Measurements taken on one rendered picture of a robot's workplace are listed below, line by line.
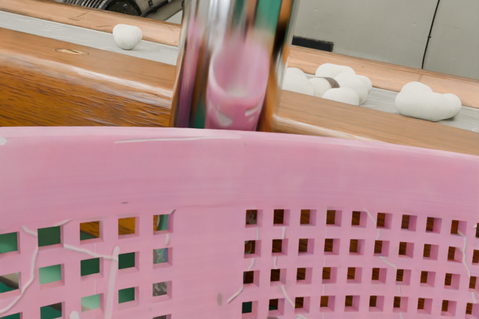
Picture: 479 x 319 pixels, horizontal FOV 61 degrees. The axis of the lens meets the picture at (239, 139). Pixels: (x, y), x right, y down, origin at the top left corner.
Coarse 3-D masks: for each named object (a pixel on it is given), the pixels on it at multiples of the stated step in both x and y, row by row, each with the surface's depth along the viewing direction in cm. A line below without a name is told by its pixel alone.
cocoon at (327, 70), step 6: (324, 66) 37; (330, 66) 36; (336, 66) 37; (342, 66) 37; (318, 72) 37; (324, 72) 36; (330, 72) 36; (336, 72) 36; (342, 72) 37; (348, 72) 37; (354, 72) 37
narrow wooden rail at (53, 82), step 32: (0, 32) 17; (0, 64) 13; (32, 64) 12; (64, 64) 12; (96, 64) 13; (128, 64) 14; (160, 64) 16; (0, 96) 13; (32, 96) 13; (64, 96) 12; (96, 96) 12; (128, 96) 11; (160, 96) 11; (288, 96) 14; (288, 128) 10; (320, 128) 10; (352, 128) 10; (384, 128) 11; (416, 128) 12; (448, 128) 13; (96, 224) 13; (128, 224) 12; (352, 224) 10; (448, 256) 9
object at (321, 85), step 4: (312, 80) 25; (316, 80) 25; (320, 80) 25; (324, 80) 25; (336, 80) 27; (312, 84) 25; (316, 84) 25; (320, 84) 25; (324, 84) 25; (328, 84) 25; (340, 84) 27; (316, 88) 25; (320, 88) 25; (324, 88) 25; (328, 88) 25; (316, 92) 25; (320, 92) 25; (324, 92) 25; (316, 96) 25; (320, 96) 25
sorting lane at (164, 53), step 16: (0, 16) 51; (16, 16) 55; (32, 32) 41; (48, 32) 43; (64, 32) 46; (80, 32) 49; (96, 32) 52; (112, 48) 39; (144, 48) 43; (160, 48) 46; (176, 48) 49; (368, 96) 36; (384, 96) 38; (464, 112) 37; (464, 128) 28
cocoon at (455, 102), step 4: (448, 96) 30; (452, 96) 30; (456, 96) 31; (448, 100) 29; (452, 100) 29; (456, 100) 30; (452, 104) 29; (456, 104) 30; (460, 104) 31; (452, 108) 29; (456, 108) 30; (460, 108) 31; (452, 112) 29; (456, 112) 30; (448, 116) 30; (452, 116) 30
